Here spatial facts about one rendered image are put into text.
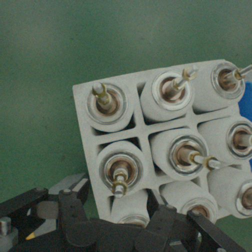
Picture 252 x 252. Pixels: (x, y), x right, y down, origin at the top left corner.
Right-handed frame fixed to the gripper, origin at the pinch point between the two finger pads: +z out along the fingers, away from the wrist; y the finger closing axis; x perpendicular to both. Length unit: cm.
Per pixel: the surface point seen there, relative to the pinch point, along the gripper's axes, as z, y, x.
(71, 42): 36, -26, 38
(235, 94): 10.5, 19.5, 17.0
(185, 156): 8.7, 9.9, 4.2
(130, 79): 17.9, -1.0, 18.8
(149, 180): 17.9, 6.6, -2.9
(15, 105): 36, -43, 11
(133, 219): 10.5, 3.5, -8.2
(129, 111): 10.9, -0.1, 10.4
